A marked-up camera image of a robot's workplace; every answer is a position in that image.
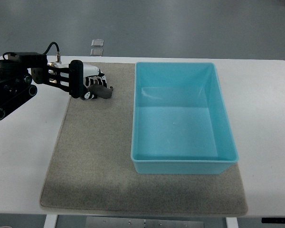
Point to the upper floor socket plate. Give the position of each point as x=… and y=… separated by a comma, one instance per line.
x=97, y=43

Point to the metal table frame bar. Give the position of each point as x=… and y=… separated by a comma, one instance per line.
x=106, y=222

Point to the black table control panel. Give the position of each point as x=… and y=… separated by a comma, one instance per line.
x=273, y=220

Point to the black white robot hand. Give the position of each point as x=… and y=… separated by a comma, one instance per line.
x=92, y=75

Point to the brown hippo toy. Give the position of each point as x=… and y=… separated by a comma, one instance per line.
x=101, y=91

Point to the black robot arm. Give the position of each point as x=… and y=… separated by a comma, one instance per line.
x=20, y=72

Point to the white right table leg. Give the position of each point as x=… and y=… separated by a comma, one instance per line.
x=232, y=222

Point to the grey felt mat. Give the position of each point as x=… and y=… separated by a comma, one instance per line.
x=91, y=169

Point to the blue plastic box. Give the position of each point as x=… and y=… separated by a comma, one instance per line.
x=180, y=123

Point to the floor socket plate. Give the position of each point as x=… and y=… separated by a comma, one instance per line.
x=97, y=43
x=96, y=52

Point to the lower floor socket plate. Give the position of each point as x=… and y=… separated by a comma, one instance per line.
x=96, y=52

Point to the white table leg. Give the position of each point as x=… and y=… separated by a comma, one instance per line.
x=50, y=221
x=232, y=222

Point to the white left table leg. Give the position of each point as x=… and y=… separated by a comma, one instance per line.
x=50, y=221

